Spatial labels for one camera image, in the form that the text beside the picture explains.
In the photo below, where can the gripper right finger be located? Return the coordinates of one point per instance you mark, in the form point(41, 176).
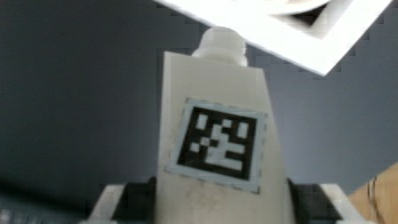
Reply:
point(322, 206)

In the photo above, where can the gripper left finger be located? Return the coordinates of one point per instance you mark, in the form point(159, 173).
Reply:
point(125, 205)

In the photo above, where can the white round stool seat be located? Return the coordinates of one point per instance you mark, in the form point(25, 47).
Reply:
point(283, 7)

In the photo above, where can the white U-shaped fence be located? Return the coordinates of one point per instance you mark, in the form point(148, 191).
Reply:
point(308, 37)

